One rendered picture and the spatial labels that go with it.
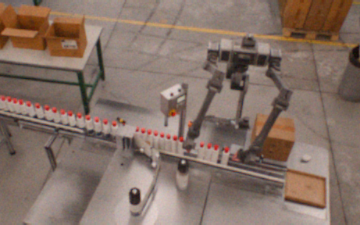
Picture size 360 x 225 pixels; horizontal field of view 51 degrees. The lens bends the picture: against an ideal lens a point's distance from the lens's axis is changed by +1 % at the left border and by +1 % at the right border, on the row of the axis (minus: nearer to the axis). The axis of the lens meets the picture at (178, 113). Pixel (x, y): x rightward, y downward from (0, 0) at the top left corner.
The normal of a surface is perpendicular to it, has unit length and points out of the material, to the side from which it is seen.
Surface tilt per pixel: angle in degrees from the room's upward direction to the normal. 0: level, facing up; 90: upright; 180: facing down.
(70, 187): 0
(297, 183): 0
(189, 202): 0
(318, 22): 90
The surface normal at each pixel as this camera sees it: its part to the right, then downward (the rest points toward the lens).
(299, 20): -0.07, 0.72
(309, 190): 0.04, -0.69
